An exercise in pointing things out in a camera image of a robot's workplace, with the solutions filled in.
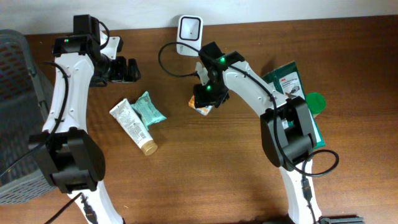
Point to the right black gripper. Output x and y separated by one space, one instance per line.
200 98

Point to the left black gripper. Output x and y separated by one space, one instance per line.
125 73

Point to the orange white small packet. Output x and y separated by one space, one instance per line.
203 111

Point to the white tube with gold cap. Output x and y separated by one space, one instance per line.
124 114

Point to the teal snack pouch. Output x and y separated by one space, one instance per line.
148 113

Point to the green packaged item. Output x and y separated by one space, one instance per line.
287 81

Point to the green lid seasoning jar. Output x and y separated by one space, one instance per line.
316 103

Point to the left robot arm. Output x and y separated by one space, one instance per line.
67 156

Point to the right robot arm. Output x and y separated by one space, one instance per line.
287 133

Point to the white barcode scanner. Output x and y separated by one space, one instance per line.
190 30

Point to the grey plastic basket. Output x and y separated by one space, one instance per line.
26 95

